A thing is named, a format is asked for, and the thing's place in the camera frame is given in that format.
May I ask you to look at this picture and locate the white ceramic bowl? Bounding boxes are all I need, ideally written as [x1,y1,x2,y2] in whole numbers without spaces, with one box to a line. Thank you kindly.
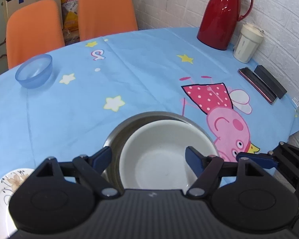
[119,120,220,191]

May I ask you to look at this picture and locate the black rectangular box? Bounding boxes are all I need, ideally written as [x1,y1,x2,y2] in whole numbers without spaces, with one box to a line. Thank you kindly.
[254,65,288,99]

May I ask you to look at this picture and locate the white floral plate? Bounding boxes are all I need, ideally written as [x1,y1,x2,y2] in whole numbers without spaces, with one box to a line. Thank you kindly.
[0,168,36,238]

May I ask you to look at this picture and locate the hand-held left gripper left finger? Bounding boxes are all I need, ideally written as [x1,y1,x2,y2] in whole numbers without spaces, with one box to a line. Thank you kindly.
[16,146,120,200]

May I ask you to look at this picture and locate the white tumbler cup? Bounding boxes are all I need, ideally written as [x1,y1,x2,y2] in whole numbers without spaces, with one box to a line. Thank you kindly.
[233,22,265,64]

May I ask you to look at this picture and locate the red thermos jug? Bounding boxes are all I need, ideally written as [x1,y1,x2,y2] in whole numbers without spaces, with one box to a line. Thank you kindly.
[197,0,254,51]

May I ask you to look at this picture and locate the orange chair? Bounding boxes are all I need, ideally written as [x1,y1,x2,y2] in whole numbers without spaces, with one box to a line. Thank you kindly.
[78,0,139,41]
[6,0,66,69]

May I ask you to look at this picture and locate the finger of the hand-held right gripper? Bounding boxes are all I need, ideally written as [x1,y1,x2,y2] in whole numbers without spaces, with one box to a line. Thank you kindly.
[236,141,299,213]

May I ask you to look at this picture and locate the yellow snack bag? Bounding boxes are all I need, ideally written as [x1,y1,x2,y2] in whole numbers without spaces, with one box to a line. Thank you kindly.
[60,0,81,31]

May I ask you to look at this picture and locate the blue translucent plastic bowl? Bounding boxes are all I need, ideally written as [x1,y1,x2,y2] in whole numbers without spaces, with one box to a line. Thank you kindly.
[15,54,53,89]

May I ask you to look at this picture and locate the smartphone with red case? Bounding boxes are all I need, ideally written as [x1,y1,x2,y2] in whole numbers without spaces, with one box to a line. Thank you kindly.
[238,67,278,105]

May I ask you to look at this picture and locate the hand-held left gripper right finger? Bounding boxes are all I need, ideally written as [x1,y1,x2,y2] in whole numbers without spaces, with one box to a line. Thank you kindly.
[185,146,274,198]

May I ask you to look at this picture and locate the stainless steel bowl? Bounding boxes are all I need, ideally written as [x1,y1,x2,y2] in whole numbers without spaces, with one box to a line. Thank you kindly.
[102,112,216,192]

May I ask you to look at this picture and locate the blue cartoon tablecloth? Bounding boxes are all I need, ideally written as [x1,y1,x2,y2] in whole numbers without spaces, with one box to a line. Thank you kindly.
[0,27,299,187]

